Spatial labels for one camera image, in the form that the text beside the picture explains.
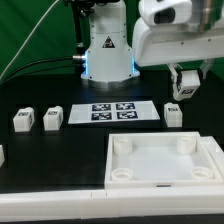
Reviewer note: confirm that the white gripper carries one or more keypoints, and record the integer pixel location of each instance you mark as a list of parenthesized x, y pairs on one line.
[(168, 44)]

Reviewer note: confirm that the white square tabletop tray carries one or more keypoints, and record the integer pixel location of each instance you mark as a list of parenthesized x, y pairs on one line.
[(147, 160)]

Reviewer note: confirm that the white front fence rail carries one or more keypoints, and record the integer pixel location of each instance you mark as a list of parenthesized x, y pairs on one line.
[(90, 204)]

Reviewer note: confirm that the white fence rail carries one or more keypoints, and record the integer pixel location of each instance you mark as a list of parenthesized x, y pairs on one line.
[(90, 204), (213, 157)]

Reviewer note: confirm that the white right fence rail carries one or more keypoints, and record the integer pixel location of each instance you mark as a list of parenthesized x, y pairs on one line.
[(213, 157)]

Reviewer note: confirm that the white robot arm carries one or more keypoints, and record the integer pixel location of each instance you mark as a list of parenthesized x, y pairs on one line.
[(109, 60)]

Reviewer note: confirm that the white block left edge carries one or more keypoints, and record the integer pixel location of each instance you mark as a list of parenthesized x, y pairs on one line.
[(2, 157)]

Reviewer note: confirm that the white sheet with markers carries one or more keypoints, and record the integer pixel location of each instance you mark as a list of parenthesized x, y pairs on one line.
[(113, 112)]

